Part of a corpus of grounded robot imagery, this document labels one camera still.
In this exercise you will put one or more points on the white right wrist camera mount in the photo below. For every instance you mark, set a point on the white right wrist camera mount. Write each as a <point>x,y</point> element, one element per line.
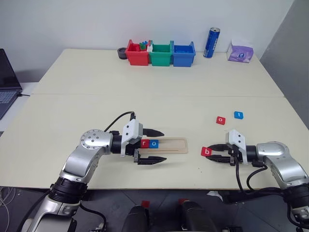
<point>237,139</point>

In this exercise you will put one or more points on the red letter r block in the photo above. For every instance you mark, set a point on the red letter r block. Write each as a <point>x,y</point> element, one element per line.
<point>145,143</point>

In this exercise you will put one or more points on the red letter o block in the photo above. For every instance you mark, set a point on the red letter o block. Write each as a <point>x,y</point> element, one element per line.
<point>220,120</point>

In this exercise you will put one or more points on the blue letter o block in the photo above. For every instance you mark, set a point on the blue letter o block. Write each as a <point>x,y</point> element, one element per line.
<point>154,144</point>

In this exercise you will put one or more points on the blue plastic bin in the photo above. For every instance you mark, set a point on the blue plastic bin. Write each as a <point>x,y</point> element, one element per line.
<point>182,59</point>

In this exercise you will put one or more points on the green plastic bin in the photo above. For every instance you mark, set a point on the green plastic bin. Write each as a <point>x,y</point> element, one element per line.
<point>160,58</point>

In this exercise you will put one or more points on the blue letter t block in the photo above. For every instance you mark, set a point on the blue letter t block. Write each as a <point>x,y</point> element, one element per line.
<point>239,115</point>

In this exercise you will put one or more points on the dark rounded shape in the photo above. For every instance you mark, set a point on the dark rounded shape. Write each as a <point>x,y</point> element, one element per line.
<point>136,220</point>
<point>195,217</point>

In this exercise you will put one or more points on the black laptop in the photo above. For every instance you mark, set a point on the black laptop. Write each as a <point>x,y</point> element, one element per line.
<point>7,79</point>

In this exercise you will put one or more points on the wooden letter tray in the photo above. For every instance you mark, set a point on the wooden letter tray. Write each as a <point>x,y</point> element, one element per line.
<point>173,146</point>

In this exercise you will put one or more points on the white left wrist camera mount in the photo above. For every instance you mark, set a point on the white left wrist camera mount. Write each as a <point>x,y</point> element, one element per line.
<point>130,129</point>

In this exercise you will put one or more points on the white crumpled paper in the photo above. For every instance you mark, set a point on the white crumpled paper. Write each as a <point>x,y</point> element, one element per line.
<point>214,194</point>

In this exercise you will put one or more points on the small white plastic piece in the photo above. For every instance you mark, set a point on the small white plastic piece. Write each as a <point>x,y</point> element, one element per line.
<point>150,47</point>

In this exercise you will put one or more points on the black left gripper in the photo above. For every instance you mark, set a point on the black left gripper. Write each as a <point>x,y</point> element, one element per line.
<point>131,148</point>

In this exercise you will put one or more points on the small blue green bricks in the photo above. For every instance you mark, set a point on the small blue green bricks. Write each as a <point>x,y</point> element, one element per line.
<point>144,45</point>

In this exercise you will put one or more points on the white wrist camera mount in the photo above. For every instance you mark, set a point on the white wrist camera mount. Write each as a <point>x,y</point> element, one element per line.
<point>130,129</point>
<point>237,139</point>

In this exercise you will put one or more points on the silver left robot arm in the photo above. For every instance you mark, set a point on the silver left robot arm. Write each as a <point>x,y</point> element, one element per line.
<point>79,157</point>

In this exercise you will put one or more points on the black round holder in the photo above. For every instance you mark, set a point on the black round holder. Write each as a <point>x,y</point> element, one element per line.
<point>122,54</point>

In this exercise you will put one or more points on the purple tissue pack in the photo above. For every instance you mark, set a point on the purple tissue pack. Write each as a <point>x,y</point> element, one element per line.
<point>240,53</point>

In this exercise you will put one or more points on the blue drink can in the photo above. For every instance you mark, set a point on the blue drink can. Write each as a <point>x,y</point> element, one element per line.
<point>211,43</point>

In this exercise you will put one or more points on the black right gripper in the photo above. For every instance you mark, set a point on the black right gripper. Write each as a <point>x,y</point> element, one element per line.
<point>233,154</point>

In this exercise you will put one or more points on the red letter b block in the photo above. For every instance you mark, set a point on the red letter b block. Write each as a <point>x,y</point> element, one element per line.
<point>206,151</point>

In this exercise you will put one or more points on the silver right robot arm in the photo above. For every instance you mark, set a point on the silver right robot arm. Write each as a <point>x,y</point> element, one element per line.
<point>277,157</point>

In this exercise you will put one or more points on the red plastic bin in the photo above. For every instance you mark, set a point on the red plastic bin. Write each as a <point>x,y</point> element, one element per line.
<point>137,56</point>

